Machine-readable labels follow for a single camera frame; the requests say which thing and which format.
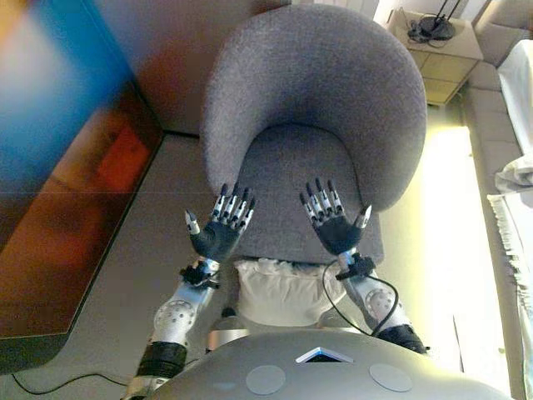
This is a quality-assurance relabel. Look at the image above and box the thin black floor cable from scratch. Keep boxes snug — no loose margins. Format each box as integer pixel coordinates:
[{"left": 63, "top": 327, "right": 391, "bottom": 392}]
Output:
[{"left": 10, "top": 369, "right": 134, "bottom": 395}]

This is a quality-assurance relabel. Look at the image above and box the white cushion with fringe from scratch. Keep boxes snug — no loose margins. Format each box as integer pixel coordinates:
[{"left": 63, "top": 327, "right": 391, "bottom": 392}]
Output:
[{"left": 235, "top": 257, "right": 346, "bottom": 326}]

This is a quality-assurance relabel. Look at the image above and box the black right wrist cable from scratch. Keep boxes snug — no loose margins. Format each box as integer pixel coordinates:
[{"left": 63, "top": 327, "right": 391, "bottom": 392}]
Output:
[{"left": 322, "top": 260, "right": 401, "bottom": 337}]

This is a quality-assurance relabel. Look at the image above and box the white fringed throw blanket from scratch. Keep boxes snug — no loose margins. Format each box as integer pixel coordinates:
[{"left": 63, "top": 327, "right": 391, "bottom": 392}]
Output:
[{"left": 486, "top": 193, "right": 533, "bottom": 320}]

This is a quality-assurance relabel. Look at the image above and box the white crumpled sheet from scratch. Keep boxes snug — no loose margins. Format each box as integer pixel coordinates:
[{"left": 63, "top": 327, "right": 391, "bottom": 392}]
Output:
[{"left": 494, "top": 39, "right": 533, "bottom": 197}]

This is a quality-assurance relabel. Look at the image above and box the grey robot torso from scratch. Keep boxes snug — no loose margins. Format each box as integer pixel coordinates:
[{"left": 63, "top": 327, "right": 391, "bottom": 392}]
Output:
[{"left": 145, "top": 327, "right": 516, "bottom": 400}]

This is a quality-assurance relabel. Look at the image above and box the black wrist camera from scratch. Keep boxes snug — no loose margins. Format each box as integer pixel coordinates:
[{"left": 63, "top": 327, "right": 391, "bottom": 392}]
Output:
[
  {"left": 336, "top": 256, "right": 376, "bottom": 281},
  {"left": 181, "top": 260, "right": 221, "bottom": 289}
]

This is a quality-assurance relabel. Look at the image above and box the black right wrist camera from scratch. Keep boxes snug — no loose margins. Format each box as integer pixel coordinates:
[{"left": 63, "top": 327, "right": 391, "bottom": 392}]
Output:
[{"left": 336, "top": 256, "right": 376, "bottom": 281}]

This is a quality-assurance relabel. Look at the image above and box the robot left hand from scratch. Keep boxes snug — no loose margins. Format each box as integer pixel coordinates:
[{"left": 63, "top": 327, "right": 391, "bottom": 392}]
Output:
[{"left": 184, "top": 182, "right": 257, "bottom": 262}]

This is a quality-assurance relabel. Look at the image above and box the beige sofa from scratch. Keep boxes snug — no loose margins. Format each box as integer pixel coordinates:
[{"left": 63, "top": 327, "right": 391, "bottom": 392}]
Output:
[{"left": 460, "top": 0, "right": 533, "bottom": 400}]

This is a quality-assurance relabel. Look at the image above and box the large black framed television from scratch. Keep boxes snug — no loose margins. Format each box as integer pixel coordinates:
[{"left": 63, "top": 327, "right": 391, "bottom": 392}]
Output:
[{"left": 0, "top": 0, "right": 166, "bottom": 374}]

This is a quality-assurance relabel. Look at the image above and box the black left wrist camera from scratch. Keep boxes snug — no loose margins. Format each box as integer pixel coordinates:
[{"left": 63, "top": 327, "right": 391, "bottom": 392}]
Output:
[{"left": 181, "top": 260, "right": 221, "bottom": 289}]

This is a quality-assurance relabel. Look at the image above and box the grey fabric armchair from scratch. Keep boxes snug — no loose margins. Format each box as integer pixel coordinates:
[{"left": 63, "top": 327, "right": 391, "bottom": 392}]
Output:
[{"left": 198, "top": 4, "right": 427, "bottom": 264}]

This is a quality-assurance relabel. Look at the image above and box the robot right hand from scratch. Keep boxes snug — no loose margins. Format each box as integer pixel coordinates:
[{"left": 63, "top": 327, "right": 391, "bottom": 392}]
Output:
[{"left": 299, "top": 177, "right": 373, "bottom": 256}]

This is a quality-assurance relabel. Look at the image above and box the beige side table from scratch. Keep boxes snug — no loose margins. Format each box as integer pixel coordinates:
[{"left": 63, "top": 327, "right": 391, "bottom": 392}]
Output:
[{"left": 382, "top": 7, "right": 484, "bottom": 105}]

